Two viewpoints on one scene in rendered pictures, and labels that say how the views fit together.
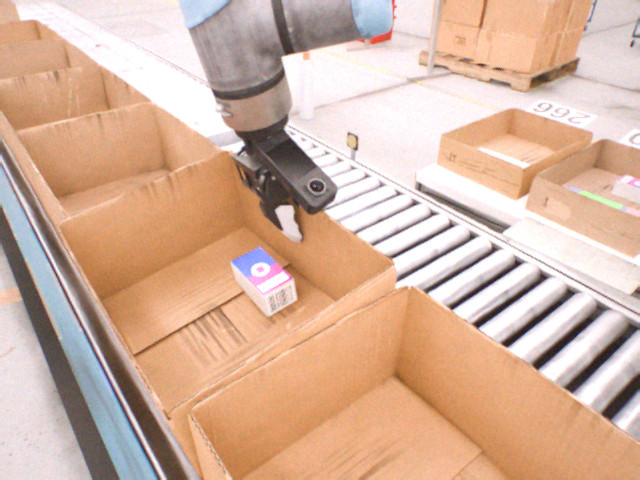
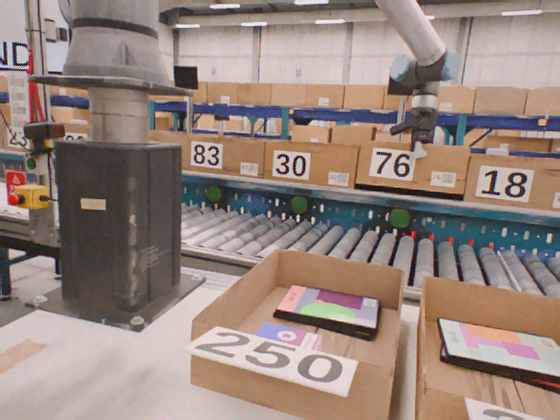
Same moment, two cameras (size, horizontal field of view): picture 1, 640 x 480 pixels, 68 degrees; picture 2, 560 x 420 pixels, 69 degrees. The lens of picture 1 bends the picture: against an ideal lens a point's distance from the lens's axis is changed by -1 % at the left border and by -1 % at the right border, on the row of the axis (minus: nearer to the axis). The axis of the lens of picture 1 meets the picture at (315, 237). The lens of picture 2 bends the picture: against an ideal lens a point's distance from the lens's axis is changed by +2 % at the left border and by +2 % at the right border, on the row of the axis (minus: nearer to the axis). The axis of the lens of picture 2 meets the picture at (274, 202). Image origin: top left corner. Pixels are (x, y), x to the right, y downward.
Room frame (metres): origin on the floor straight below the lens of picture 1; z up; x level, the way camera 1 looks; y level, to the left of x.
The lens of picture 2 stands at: (1.61, -1.21, 1.13)
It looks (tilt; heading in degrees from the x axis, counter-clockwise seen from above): 11 degrees down; 148
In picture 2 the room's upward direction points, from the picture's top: 3 degrees clockwise
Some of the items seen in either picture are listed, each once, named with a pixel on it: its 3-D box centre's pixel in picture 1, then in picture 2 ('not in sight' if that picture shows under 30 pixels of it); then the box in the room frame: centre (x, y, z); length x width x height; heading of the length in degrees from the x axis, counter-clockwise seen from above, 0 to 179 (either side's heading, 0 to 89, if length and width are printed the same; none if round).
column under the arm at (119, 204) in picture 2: not in sight; (124, 219); (0.75, -1.05, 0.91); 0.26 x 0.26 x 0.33; 41
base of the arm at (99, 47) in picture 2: not in sight; (118, 56); (0.75, -1.05, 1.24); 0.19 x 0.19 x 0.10
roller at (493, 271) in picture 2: (340, 232); (496, 277); (1.01, -0.06, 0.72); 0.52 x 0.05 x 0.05; 127
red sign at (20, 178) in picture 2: not in sight; (23, 189); (-0.01, -1.22, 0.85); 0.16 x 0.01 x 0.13; 37
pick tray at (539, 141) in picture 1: (514, 148); (521, 368); (1.35, -0.61, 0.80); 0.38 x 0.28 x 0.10; 128
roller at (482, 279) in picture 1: (438, 301); (381, 258); (0.75, -0.26, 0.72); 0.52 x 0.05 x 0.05; 127
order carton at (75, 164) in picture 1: (129, 186); (522, 181); (0.82, 0.36, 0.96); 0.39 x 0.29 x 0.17; 37
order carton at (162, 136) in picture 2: not in sight; (169, 149); (-0.43, -0.59, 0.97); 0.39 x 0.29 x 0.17; 37
